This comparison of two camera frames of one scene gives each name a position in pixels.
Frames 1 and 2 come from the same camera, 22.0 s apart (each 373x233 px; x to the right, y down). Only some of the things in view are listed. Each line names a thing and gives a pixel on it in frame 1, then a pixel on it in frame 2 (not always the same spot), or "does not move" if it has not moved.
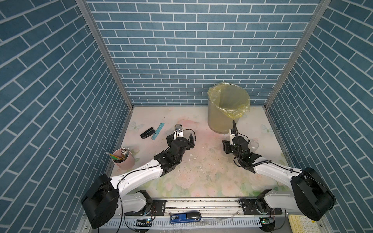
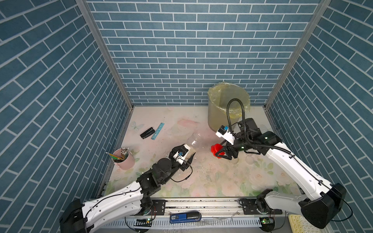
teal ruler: (157, 131) does not move
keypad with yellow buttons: (300, 224) does not move
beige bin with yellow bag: (227, 102) does not move
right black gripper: (226, 144) to (226, 149)
